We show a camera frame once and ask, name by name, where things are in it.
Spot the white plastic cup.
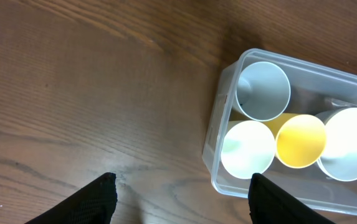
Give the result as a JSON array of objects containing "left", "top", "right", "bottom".
[{"left": 221, "top": 120, "right": 277, "bottom": 179}]

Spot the grey plastic cup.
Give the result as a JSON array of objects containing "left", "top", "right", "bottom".
[{"left": 232, "top": 62, "right": 291, "bottom": 121}]

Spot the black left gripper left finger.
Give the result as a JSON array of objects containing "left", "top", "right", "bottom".
[{"left": 28, "top": 172, "right": 118, "bottom": 224}]

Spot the yellow plastic cup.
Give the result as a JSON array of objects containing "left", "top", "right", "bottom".
[{"left": 264, "top": 113, "right": 327, "bottom": 169}]

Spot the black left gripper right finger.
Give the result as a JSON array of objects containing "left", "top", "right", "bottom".
[{"left": 248, "top": 173, "right": 333, "bottom": 224}]

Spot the white plastic bowl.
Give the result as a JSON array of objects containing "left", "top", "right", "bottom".
[{"left": 317, "top": 108, "right": 357, "bottom": 182}]

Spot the clear plastic container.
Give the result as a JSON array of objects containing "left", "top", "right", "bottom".
[{"left": 202, "top": 49, "right": 357, "bottom": 215}]

